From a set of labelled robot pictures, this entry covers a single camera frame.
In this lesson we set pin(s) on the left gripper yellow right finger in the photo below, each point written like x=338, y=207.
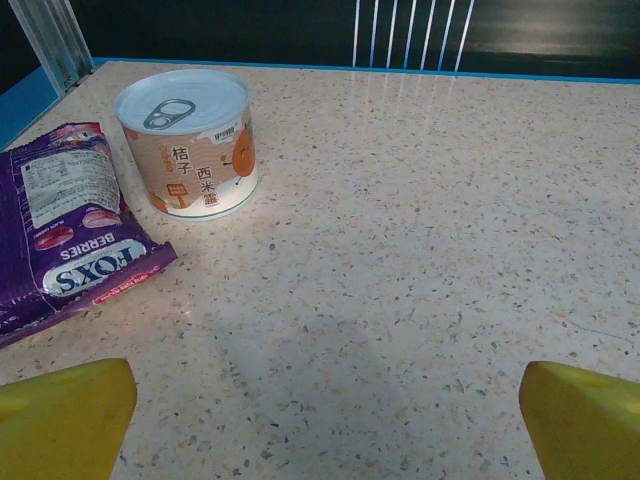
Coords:
x=590, y=430

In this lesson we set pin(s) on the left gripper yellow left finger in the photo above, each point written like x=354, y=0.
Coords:
x=60, y=425

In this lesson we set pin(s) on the orange print pull-tab can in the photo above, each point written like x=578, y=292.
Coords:
x=195, y=150

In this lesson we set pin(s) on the aluminium frame post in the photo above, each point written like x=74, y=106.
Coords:
x=50, y=40

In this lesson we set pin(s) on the purple candy bag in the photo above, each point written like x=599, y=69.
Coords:
x=65, y=240

